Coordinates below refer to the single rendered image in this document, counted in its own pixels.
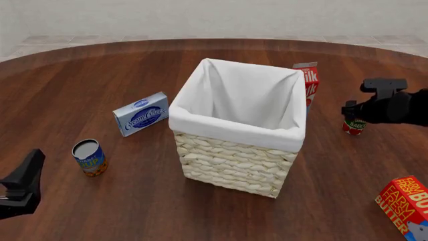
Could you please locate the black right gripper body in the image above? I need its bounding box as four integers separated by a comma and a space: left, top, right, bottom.
340, 100, 368, 118

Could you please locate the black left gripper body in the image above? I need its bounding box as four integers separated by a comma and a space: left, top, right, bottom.
0, 185, 42, 221

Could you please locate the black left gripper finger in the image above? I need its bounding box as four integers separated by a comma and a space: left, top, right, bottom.
0, 149, 46, 198

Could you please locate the tomato sauce can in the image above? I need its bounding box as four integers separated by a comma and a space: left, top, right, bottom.
342, 116, 368, 137

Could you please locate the alphabet soup can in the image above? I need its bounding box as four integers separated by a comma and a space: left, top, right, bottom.
71, 139, 109, 177

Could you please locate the white-lined wicker basket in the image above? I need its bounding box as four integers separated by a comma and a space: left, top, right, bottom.
168, 58, 308, 199

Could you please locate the red and white milk carton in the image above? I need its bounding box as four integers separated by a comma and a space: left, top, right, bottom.
292, 62, 320, 116

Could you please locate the red and yellow butter box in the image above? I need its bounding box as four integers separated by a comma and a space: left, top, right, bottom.
374, 175, 428, 241

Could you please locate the blue cream cheese box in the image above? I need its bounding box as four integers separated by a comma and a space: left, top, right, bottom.
112, 91, 170, 138

